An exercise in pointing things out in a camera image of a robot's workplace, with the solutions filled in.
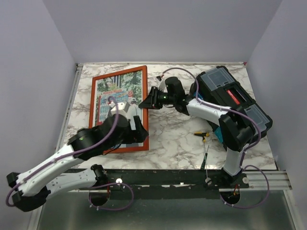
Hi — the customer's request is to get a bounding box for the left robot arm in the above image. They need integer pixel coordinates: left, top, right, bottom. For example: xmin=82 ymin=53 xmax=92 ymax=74
xmin=5 ymin=115 xmax=148 ymax=212

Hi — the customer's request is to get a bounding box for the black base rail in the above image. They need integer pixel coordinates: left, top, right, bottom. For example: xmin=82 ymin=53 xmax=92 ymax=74
xmin=67 ymin=167 xmax=250 ymax=201

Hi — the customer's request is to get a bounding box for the black plastic toolbox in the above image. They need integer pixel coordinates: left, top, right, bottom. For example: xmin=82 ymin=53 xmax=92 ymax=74
xmin=196 ymin=66 xmax=273 ymax=151

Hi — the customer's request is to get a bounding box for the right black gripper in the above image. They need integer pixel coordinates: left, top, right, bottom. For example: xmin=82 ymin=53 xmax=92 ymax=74
xmin=140 ymin=86 xmax=176 ymax=110

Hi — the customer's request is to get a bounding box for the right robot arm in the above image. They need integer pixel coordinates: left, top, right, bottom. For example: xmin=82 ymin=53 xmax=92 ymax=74
xmin=139 ymin=77 xmax=256 ymax=188

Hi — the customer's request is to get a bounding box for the red wooden photo frame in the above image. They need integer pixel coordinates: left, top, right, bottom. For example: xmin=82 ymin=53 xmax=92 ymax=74
xmin=88 ymin=65 xmax=150 ymax=154

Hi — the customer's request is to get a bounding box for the green black precision screwdriver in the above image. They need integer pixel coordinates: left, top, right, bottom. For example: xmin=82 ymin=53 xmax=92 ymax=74
xmin=201 ymin=145 xmax=209 ymax=170

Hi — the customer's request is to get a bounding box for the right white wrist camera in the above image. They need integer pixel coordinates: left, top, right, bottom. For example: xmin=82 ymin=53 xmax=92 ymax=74
xmin=156 ymin=75 xmax=166 ymax=92

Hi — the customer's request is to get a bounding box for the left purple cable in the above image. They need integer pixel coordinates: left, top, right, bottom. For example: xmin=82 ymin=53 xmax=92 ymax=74
xmin=6 ymin=95 xmax=120 ymax=208

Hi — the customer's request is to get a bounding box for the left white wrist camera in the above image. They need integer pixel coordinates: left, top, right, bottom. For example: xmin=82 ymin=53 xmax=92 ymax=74
xmin=106 ymin=96 xmax=130 ymax=120

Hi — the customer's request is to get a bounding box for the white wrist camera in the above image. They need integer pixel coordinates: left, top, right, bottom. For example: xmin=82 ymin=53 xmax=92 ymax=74
xmin=106 ymin=96 xmax=130 ymax=120
xmin=156 ymin=75 xmax=166 ymax=92

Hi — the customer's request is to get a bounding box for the left aluminium side rail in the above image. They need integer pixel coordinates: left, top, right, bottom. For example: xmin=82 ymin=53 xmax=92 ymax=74
xmin=55 ymin=63 xmax=83 ymax=151

